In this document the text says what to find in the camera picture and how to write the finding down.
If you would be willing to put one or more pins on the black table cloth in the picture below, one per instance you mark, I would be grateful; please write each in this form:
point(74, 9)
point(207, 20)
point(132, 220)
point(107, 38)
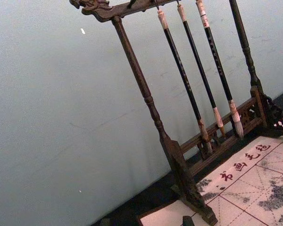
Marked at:
point(155, 196)

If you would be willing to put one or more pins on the plain pale wall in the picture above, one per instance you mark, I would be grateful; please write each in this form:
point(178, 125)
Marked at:
point(61, 106)

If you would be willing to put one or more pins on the black brush, red-marked white end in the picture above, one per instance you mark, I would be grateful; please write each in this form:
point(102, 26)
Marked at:
point(218, 63)

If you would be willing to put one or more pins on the black brush, small brown tip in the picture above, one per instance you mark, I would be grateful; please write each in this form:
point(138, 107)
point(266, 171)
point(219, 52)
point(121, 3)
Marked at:
point(199, 63)

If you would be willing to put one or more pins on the black brush, dark shaggy tip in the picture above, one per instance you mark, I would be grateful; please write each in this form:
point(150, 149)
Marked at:
point(179, 64)

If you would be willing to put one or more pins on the white felt mat, red grid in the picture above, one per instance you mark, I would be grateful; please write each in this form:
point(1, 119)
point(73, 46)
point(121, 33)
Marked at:
point(250, 188)

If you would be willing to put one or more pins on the dark wooden brush rack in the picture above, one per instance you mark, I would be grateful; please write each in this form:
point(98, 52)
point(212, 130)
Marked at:
point(131, 61)

